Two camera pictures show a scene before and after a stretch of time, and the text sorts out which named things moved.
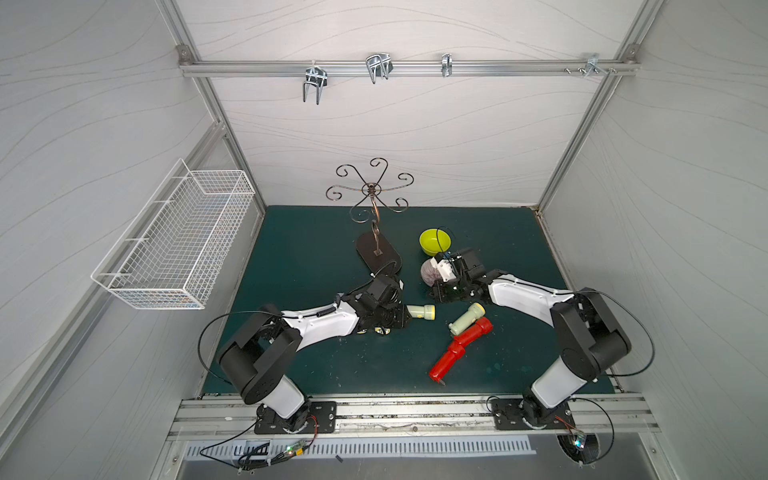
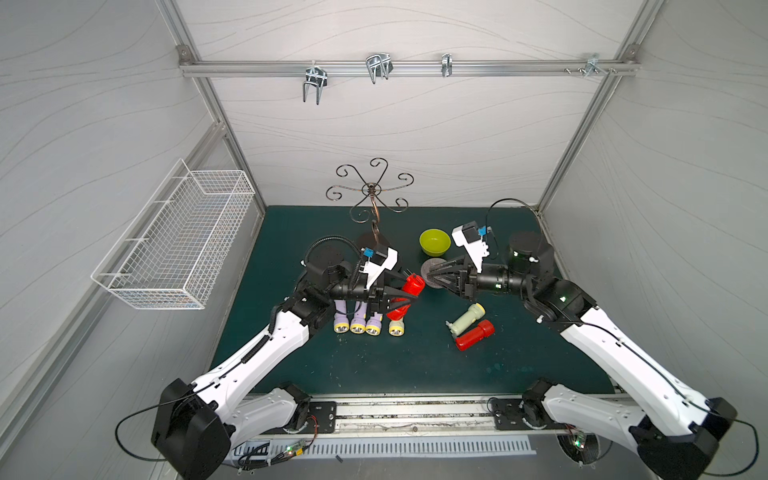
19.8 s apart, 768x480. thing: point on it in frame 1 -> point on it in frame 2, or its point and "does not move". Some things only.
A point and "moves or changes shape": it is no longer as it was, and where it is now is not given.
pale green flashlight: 426,312 moves or changes shape
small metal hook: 447,64 does not move
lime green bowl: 434,240 does not move
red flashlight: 446,362 -> 413,285
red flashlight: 478,329 does not move
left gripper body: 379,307 -> 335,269
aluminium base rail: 599,418 does not move
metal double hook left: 316,76 does not move
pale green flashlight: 475,311 does not move
